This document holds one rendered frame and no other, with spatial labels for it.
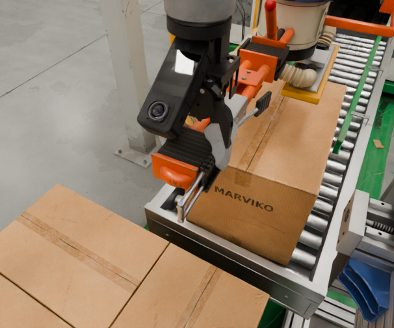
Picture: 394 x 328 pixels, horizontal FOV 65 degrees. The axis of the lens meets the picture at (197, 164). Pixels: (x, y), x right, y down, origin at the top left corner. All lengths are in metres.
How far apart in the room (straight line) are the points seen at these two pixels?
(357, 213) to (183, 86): 0.58
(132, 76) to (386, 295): 1.60
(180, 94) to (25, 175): 2.17
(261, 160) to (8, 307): 0.93
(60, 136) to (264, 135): 1.94
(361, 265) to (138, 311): 0.67
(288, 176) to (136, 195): 1.35
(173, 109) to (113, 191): 1.81
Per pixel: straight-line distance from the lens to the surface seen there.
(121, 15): 1.79
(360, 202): 0.84
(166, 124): 0.33
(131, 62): 1.88
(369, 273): 0.85
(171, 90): 0.34
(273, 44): 0.76
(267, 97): 0.59
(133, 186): 2.13
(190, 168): 0.42
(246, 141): 0.97
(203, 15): 0.33
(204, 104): 0.38
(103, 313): 1.14
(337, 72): 2.35
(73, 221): 1.35
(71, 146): 2.54
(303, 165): 0.94
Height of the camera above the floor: 1.58
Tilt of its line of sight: 45 degrees down
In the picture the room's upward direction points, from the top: straight up
